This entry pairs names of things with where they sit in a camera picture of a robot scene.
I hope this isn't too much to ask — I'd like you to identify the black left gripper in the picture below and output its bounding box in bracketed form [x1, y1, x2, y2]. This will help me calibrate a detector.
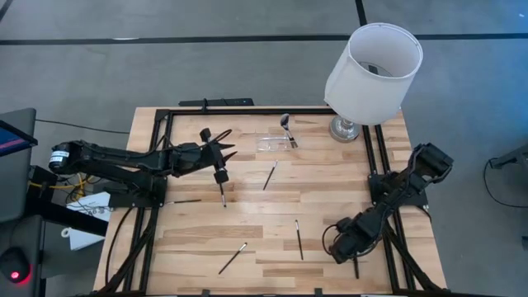
[171, 128, 239, 185]

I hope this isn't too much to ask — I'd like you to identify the thin black makeup brush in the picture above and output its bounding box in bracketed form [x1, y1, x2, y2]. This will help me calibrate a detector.
[294, 219, 305, 262]

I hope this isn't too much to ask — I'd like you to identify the slim brush with silver ferrule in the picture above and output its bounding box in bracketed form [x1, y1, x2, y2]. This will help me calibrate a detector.
[262, 159, 279, 191]

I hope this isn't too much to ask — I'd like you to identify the thin black white-tipped brush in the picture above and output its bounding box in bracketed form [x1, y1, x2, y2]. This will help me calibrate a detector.
[218, 242, 249, 276]

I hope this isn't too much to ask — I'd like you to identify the clear plastic organizer container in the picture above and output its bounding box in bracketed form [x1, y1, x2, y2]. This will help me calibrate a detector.
[257, 130, 301, 153]

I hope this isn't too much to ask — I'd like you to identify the white printed paper sheet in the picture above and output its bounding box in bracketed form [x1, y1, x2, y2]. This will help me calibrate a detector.
[65, 191, 113, 224]

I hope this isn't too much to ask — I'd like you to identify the white shade table lamp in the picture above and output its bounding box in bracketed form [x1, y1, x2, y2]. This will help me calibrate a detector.
[323, 22, 425, 144]

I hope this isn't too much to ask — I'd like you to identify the black equipment stand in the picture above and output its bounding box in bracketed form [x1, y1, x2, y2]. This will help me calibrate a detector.
[26, 164, 109, 237]

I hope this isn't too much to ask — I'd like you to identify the white paper tag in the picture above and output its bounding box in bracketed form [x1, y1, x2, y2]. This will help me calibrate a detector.
[60, 226, 106, 252]

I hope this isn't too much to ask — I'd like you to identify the grey side desk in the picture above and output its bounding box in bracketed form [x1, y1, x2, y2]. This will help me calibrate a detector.
[0, 107, 45, 297]

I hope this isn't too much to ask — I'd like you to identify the dark computer monitor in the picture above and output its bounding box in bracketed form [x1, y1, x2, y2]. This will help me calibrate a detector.
[0, 118, 39, 158]

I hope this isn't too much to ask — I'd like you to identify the black computer mouse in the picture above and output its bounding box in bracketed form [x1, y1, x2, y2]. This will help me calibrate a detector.
[0, 246, 32, 285]

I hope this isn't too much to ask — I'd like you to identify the black aluminium table frame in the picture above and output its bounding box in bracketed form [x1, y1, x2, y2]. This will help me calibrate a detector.
[88, 107, 453, 297]

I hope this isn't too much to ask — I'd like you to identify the black camera bar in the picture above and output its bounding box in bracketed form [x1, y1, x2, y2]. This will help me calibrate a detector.
[178, 97, 255, 107]

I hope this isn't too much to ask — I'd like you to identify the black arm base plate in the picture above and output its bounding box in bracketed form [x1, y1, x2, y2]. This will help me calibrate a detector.
[107, 181, 167, 209]
[368, 171, 430, 208]

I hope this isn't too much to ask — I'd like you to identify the thin black floor cable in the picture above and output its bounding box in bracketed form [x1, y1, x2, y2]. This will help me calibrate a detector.
[35, 118, 131, 135]

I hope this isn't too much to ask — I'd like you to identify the curved black floor cable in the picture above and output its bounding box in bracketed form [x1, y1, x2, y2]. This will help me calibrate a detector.
[483, 158, 528, 210]

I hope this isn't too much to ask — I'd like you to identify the yellow cable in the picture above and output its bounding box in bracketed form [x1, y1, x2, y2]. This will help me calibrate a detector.
[28, 172, 100, 196]

